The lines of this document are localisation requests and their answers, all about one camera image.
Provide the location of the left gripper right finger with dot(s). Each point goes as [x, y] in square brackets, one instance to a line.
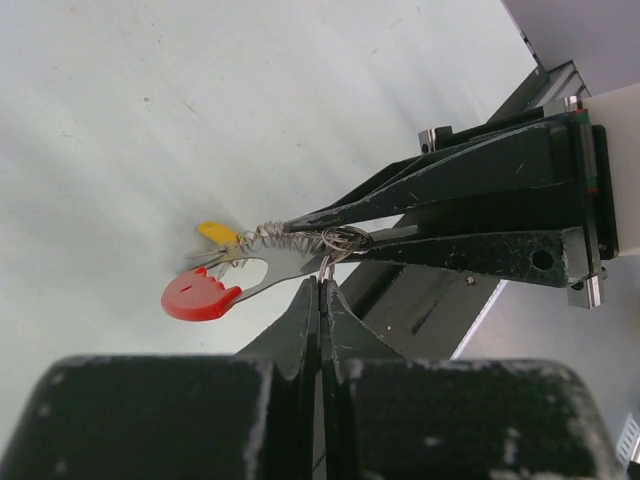
[388, 417]

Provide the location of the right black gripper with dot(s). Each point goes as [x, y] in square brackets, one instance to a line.
[533, 156]

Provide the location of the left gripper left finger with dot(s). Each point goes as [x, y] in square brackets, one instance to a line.
[245, 416]

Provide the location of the red handled metal key holder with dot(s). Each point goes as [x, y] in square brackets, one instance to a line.
[199, 294]

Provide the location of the white cable duct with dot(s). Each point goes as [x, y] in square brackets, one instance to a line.
[627, 448]

